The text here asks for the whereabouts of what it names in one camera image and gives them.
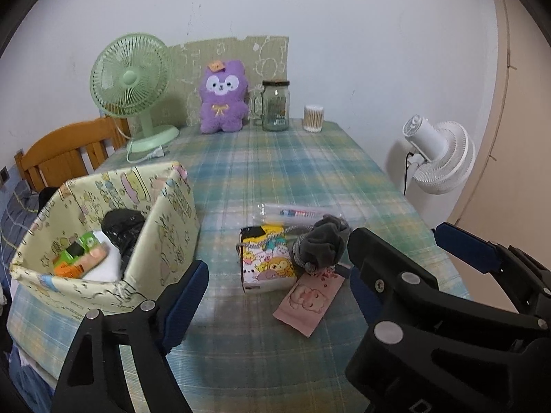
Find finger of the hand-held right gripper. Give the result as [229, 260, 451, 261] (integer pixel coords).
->
[346, 227, 542, 371]
[434, 223, 551, 317]

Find plaid tablecloth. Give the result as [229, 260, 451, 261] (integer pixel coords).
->
[9, 118, 472, 413]

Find cartoon print tissue pack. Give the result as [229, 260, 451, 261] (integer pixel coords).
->
[236, 223, 298, 295]

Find white fan black cable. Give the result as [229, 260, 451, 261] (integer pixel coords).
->
[402, 150, 416, 196]

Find beige door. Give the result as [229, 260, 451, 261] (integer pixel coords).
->
[448, 0, 551, 254]

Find cotton swab container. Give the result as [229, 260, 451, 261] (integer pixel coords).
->
[304, 104, 324, 133]

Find blue plaid pillow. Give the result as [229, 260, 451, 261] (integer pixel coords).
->
[0, 178, 44, 267]

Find grey cloth bundle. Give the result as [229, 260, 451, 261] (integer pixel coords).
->
[290, 214, 350, 274]

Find green fan power cable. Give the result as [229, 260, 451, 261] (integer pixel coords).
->
[126, 138, 166, 163]

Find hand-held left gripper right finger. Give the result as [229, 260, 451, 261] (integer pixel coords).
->
[350, 273, 382, 324]

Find glass jar mug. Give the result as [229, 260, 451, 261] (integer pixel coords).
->
[251, 80, 291, 133]

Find white standing fan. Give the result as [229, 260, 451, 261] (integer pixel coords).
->
[402, 115, 476, 194]

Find peach small packet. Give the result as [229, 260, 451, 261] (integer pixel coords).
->
[82, 243, 110, 272]

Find clear pen pouch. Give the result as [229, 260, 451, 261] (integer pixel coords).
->
[257, 202, 328, 225]

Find yellow cartoon print storage box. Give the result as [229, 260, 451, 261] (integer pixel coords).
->
[9, 161, 201, 317]

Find green patterned board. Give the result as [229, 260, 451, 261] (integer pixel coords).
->
[166, 35, 290, 127]

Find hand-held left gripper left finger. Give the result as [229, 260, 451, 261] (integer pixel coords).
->
[51, 260, 210, 413]

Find green desk fan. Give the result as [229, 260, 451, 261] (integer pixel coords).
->
[90, 33, 180, 152]

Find black crinkled soft bundle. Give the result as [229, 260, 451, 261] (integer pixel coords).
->
[102, 209, 147, 274]

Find black garment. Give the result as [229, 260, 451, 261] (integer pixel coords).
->
[38, 187, 61, 213]

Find green snack packet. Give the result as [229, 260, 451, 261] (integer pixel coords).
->
[54, 231, 102, 278]

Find pink cartoon packet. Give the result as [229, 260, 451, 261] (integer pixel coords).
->
[273, 267, 345, 337]

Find purple plush toy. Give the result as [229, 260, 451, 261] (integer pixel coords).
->
[199, 60, 249, 135]

